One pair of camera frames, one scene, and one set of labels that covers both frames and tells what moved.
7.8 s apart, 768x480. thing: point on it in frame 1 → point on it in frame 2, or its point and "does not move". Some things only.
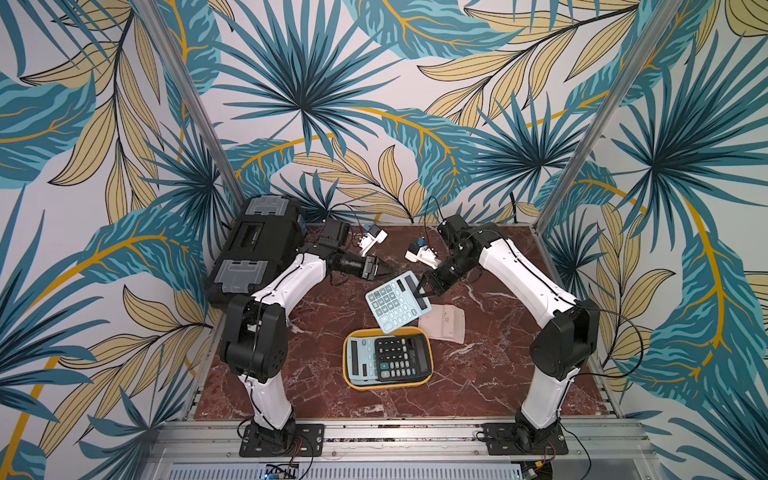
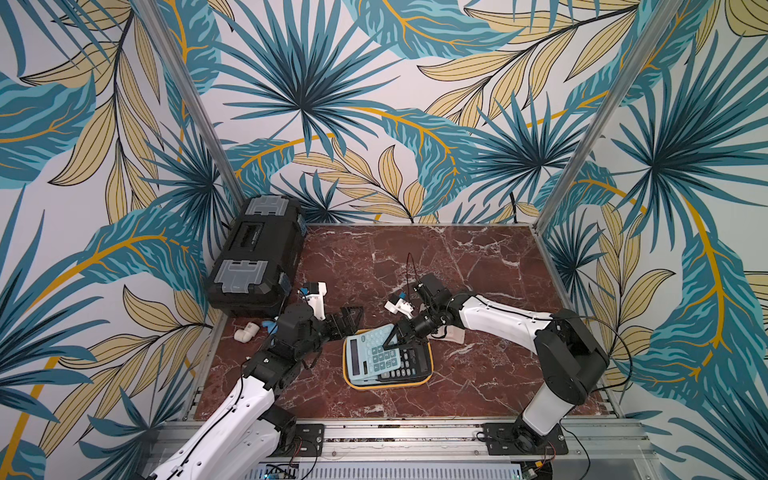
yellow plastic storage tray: x=380 y=332 does not move
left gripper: x=371 y=266 → x=349 y=325
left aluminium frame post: x=192 y=100 does not move
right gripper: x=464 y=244 → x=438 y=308
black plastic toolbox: x=267 y=230 does not move
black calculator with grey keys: x=405 y=357 does not move
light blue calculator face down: x=394 y=304 → x=367 y=357
